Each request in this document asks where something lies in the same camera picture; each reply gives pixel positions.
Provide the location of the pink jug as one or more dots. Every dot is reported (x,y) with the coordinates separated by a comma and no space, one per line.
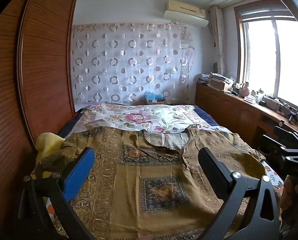
(245,90)

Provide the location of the grey box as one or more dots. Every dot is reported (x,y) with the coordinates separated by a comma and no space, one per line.
(272,102)

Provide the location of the olive gold patterned shirt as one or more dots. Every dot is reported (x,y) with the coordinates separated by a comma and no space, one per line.
(139,160)

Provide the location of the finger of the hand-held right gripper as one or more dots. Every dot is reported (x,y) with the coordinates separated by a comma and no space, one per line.
(287,133)
(272,145)

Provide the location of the yellow garment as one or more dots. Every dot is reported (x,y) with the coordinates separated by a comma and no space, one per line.
(47,142)

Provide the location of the brown wooden wardrobe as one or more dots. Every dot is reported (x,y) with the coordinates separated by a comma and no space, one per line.
(46,67)

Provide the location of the stack of books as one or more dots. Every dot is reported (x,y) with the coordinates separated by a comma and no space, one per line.
(203,78)

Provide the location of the long wooden cabinet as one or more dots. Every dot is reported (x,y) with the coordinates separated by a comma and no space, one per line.
(226,107)

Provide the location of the pile of papers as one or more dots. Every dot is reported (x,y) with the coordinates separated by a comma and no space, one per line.
(220,76)

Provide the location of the window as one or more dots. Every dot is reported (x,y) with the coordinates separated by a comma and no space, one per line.
(263,55)

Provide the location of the white circle pattern curtain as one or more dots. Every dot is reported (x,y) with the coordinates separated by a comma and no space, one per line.
(129,62)

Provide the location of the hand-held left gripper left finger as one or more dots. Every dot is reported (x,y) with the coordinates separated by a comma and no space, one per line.
(79,175)

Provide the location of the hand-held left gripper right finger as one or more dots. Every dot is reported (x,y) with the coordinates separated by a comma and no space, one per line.
(213,177)

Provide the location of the beige window curtain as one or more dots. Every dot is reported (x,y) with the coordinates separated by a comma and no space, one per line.
(218,37)

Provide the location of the brown cardboard box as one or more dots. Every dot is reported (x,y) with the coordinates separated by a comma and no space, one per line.
(220,85)

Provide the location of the blue item on cardboard box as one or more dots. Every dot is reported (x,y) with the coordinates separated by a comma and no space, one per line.
(155,98)

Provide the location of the wall air conditioner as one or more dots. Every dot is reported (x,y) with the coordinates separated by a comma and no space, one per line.
(186,13)

